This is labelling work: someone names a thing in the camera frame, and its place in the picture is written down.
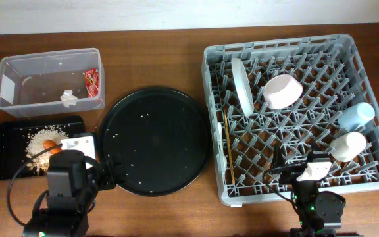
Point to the grey plate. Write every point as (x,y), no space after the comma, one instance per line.
(242,86)

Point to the orange carrot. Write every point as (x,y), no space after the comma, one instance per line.
(55,148)

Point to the cream white cup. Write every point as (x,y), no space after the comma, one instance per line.
(348,146)

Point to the clear plastic bin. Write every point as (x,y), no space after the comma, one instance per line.
(31,84)

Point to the white tissue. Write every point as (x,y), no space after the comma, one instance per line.
(68,99)

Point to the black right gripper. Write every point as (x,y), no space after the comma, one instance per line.
(277,166)

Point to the wooden chopstick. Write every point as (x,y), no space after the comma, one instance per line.
(229,148)

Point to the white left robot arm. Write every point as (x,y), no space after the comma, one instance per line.
(74,180)

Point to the round black tray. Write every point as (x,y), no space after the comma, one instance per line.
(164,137)

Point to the white plastic fork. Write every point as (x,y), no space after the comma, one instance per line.
(221,149)

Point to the light blue cup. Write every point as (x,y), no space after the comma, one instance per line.
(356,116)

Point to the red snack wrapper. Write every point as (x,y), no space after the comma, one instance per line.
(92,82)

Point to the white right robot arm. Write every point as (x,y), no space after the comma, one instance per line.
(319,212)

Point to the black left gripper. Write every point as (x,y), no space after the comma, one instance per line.
(108,180)

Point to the black rectangular tray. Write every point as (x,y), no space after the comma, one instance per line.
(15,137)

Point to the grey dishwasher rack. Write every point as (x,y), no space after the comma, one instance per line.
(333,78)

